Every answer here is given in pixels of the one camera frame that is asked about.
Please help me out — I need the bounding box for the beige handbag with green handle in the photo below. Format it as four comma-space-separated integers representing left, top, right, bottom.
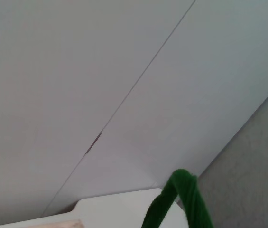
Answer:
36, 168, 214, 228

